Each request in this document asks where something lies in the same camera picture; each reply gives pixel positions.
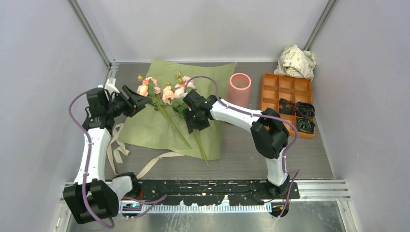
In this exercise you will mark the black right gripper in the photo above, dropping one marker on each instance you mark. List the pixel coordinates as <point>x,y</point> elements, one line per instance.
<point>191,124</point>

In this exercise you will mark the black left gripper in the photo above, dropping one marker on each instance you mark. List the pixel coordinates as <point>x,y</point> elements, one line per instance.
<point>140,101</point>

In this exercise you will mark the pink flower stem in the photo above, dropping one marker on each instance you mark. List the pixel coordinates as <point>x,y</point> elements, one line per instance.
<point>150,88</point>
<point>173,96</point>

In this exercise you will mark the peach paper bouquet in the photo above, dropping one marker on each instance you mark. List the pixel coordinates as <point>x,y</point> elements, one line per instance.
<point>153,129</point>

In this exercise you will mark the pink cylindrical vase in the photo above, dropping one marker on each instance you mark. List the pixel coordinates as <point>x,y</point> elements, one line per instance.
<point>238,90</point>

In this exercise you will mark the beige ribbon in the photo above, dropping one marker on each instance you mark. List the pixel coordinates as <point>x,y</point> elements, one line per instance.
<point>116,149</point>

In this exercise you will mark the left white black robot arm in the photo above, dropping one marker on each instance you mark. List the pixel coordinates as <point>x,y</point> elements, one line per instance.
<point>90,198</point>

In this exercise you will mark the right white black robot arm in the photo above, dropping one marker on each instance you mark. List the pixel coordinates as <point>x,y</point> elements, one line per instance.
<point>269,134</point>

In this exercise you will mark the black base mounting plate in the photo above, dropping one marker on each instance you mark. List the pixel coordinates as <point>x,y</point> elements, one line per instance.
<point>212,192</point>

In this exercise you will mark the orange compartment tray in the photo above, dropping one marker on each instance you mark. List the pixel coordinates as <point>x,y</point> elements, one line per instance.
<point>292,98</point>

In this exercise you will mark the crumpled white patterned cloth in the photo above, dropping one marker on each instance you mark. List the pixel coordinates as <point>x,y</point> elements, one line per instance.
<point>297,63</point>

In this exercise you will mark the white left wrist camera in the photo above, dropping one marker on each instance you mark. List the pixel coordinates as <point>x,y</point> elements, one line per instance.
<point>110,86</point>

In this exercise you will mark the aluminium front rail frame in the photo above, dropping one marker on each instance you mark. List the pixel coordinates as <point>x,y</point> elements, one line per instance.
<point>309,191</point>

